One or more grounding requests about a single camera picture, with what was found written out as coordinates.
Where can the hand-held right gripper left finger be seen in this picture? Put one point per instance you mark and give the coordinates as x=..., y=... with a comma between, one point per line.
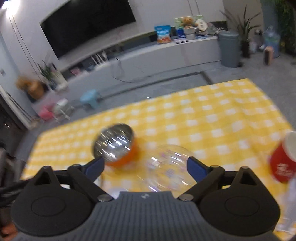
x=94, y=168

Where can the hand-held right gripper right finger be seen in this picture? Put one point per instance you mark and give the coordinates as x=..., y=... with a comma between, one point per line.
x=196, y=169

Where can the clear glass plate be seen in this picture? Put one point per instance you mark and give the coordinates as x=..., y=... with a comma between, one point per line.
x=166, y=171

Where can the orange steel bowl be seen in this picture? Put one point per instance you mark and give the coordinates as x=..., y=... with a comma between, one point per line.
x=113, y=143

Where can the person's left hand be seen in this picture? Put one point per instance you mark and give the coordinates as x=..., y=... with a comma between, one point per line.
x=8, y=229

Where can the yellow checked tablecloth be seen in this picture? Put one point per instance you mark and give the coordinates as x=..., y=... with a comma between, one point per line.
x=208, y=120

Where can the small white chair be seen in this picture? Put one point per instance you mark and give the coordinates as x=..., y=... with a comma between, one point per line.
x=62, y=105

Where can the blue plastic stool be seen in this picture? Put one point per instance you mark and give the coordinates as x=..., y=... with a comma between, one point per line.
x=90, y=97

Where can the grey mop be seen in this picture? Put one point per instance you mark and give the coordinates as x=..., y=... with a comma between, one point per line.
x=18, y=106

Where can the golden vase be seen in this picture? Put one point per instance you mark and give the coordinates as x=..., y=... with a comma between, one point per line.
x=35, y=90

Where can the plant in blue vase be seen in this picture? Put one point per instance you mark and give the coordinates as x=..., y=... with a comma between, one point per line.
x=47, y=74

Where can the white router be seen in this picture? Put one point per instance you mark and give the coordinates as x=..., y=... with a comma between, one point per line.
x=100, y=60

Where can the dried flower bunch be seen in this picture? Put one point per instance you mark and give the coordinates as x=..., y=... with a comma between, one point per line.
x=23, y=82

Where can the white tv cabinet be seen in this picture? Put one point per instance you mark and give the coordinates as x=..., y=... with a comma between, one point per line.
x=173, y=53

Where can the grey trash bin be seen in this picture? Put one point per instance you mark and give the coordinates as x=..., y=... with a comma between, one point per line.
x=229, y=49

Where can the potted plant in black pot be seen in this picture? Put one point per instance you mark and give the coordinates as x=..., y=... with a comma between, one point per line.
x=245, y=48

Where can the small pink heater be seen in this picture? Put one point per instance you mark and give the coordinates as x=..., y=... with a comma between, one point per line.
x=268, y=55

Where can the blue box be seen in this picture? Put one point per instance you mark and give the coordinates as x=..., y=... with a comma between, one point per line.
x=180, y=33

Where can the blue snack bag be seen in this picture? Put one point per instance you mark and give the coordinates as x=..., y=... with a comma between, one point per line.
x=163, y=34

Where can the black television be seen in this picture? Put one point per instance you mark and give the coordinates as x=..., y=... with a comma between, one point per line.
x=87, y=25

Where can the round white hand fan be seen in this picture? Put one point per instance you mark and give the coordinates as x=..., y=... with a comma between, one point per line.
x=200, y=24

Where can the brown teddy bear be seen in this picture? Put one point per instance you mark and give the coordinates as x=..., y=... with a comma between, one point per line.
x=187, y=22

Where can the clear water jug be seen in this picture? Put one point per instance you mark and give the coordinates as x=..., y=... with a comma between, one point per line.
x=272, y=40

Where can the green picture board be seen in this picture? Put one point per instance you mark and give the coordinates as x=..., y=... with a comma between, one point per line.
x=178, y=20

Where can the green leafy plant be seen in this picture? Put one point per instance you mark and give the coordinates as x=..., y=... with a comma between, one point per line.
x=286, y=23

